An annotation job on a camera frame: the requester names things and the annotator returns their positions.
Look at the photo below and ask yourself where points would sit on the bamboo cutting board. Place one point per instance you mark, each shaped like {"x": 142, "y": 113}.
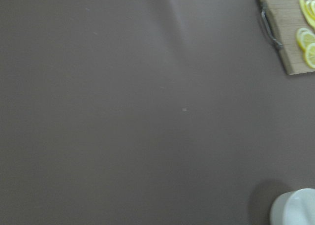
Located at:
{"x": 282, "y": 19}

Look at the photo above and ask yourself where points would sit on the lemon slice front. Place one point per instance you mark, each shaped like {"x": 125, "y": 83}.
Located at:
{"x": 309, "y": 55}

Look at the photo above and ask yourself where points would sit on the lemon slice middle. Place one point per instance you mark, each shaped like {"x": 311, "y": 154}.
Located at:
{"x": 304, "y": 37}

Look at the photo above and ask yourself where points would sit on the white bowl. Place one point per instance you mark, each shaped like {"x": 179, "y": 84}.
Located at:
{"x": 294, "y": 208}

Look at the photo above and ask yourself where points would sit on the yellow plastic knife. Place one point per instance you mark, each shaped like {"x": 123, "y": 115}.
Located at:
{"x": 307, "y": 16}

